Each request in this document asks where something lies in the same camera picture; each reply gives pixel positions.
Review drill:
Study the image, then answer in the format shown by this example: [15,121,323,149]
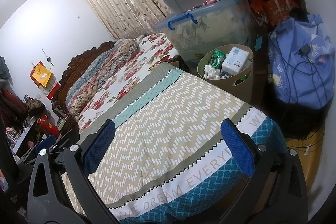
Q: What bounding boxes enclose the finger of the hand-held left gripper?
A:
[35,135,57,154]

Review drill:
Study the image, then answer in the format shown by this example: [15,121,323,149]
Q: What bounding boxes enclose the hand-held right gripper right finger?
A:
[221,118,309,224]

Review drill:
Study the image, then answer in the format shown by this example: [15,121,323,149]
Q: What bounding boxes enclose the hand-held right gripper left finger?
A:
[27,120,120,224]

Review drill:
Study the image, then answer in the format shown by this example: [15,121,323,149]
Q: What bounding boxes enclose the beige round bin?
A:
[197,44,255,95]

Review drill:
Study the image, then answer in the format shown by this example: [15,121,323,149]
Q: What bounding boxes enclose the white blue pouch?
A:
[222,47,250,74]

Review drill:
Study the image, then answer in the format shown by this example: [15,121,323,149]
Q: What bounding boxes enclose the red gift box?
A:
[37,116,61,137]

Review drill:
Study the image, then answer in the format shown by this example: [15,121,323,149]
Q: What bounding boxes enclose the brown handbag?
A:
[24,95,46,117]

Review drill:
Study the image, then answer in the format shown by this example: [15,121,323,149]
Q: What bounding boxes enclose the yellow red paper bag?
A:
[30,62,53,88]

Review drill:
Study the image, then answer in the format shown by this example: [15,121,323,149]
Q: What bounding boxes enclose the floral patchwork quilt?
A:
[66,39,140,116]

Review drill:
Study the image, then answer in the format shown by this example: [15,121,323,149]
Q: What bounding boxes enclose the beige chevron bedspread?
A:
[63,63,288,224]

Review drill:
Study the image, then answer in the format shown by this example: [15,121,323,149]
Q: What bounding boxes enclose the carved wooden headboard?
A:
[51,40,116,120]

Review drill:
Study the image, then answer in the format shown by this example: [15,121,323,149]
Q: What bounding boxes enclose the white red floral bedsheet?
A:
[78,33,181,132]

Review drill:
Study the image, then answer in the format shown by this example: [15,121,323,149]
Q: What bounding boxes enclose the hanging keys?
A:
[41,49,55,67]

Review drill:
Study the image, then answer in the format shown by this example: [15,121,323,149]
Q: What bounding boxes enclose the teal plastic piece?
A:
[253,35,265,51]

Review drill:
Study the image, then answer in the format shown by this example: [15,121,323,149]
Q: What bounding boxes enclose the black cable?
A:
[287,43,332,104]

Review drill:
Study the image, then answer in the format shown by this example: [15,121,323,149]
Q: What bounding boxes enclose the clear storage box blue handle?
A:
[154,0,259,75]

